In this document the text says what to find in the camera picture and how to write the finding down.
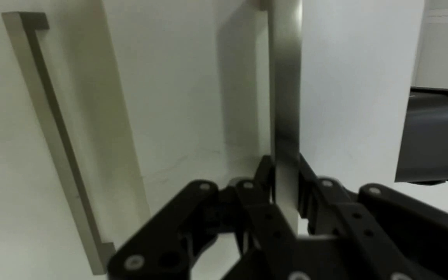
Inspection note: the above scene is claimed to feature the white cabinet front long handle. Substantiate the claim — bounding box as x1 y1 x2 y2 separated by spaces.
0 0 151 280

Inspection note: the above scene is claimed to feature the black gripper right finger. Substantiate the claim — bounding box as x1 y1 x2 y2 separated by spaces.
298 154 448 280

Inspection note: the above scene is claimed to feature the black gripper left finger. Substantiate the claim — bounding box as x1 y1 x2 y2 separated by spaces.
106 154 299 280

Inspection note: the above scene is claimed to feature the white cabinet door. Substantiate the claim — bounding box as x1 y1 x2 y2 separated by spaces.
99 0 430 238

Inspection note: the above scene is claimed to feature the black plastic bin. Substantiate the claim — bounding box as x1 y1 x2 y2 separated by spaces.
394 86 448 185

